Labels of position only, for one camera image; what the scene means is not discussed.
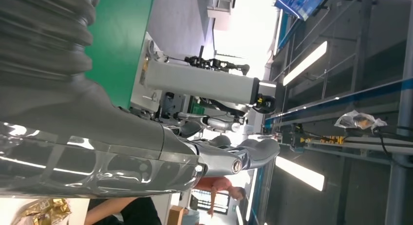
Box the person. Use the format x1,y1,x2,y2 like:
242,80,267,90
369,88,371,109
193,176,248,217
182,208,201,225
84,196,162,225

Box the gold foil snack wrappers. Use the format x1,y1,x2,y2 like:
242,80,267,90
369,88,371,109
11,198,72,225

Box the brown cardboard box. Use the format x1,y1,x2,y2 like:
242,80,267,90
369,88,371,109
167,205,185,225

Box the grey column lift machine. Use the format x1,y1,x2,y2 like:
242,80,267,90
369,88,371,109
130,31,279,115

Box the silver metal cylinder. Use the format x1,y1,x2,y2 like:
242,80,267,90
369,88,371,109
176,112,242,133

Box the blue overhead beam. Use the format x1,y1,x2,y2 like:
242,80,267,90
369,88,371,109
246,159,275,225

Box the long ceiling light panel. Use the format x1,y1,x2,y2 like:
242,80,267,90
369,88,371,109
282,40,328,87
275,156,326,192

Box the blue hanging sign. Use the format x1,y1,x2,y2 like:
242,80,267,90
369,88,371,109
274,0,332,21

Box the clear plastic bag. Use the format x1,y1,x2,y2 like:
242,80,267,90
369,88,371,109
333,110,388,131

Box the overhead rail with yellow clips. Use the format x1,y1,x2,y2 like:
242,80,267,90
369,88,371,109
277,123,413,157

